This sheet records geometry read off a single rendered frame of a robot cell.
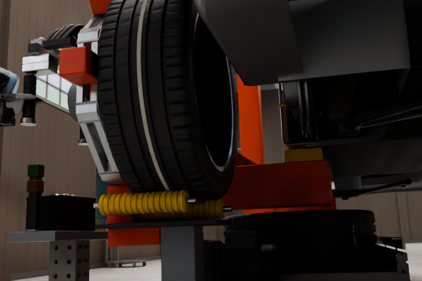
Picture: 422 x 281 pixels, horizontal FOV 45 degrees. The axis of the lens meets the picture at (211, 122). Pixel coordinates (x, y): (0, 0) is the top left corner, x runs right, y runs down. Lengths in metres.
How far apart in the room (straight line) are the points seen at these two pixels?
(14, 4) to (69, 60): 5.82
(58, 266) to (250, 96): 2.53
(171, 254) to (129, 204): 0.19
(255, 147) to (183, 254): 2.57
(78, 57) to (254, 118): 2.81
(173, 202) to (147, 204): 0.07
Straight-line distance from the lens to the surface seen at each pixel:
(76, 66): 1.31
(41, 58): 1.57
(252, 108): 4.02
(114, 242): 1.53
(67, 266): 1.86
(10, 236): 1.74
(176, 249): 1.46
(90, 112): 1.36
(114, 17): 1.37
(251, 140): 3.97
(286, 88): 1.49
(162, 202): 1.37
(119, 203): 1.42
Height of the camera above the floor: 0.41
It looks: 13 degrees up
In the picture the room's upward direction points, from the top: 2 degrees counter-clockwise
